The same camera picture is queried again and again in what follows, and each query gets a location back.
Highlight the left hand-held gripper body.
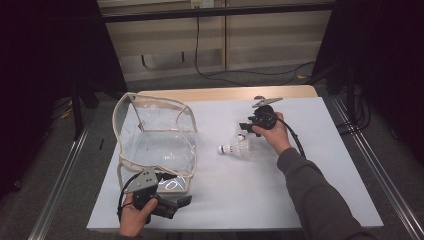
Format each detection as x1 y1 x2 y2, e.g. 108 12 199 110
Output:
124 166 183 221

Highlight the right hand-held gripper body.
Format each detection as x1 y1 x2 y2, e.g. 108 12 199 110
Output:
251 96 284 138

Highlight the clear plastic bag beige trim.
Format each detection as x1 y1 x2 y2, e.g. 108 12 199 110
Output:
112 92 199 195

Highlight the person's right hand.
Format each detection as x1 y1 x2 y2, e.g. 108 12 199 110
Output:
251 111 293 157

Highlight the person's left hand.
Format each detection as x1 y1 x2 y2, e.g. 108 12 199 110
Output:
118 193 159 238

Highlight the wooden table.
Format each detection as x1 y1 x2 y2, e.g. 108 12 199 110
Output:
137 84 319 103

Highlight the white table mat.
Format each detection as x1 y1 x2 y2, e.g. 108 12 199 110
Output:
86 96 385 233

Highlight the black horizontal bar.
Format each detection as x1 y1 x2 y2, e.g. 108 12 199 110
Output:
101 3 336 24

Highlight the black curtain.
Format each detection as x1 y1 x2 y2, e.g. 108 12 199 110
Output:
313 0 424 164
0 0 128 201

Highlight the left hand-held gripper black cable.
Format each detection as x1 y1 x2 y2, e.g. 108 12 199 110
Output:
116 173 143 224

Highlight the hand-held gripper black cable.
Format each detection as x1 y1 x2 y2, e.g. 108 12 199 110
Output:
116 173 143 224
274 118 308 159

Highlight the right hand-held gripper black cable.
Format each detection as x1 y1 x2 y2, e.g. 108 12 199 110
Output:
274 118 308 159

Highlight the metal floor rail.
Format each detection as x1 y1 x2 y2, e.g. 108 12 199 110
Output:
27 119 93 240
331 96 424 240

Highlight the long black wall cable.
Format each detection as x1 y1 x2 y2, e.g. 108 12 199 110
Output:
194 6 317 87

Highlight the bundle of black floor cables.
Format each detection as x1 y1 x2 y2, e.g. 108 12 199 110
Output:
336 86 371 134

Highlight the black stand post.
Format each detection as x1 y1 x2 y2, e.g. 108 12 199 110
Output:
71 79 84 141

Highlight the white wall socket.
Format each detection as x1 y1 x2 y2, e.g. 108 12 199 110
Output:
190 0 215 9

